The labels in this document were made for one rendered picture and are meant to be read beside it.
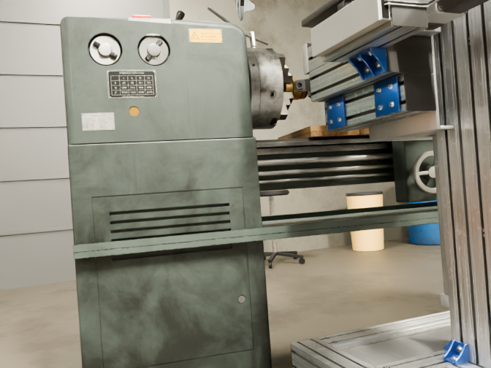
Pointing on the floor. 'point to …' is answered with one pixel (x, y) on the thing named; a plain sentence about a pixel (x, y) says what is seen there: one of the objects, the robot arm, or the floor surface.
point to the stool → (276, 239)
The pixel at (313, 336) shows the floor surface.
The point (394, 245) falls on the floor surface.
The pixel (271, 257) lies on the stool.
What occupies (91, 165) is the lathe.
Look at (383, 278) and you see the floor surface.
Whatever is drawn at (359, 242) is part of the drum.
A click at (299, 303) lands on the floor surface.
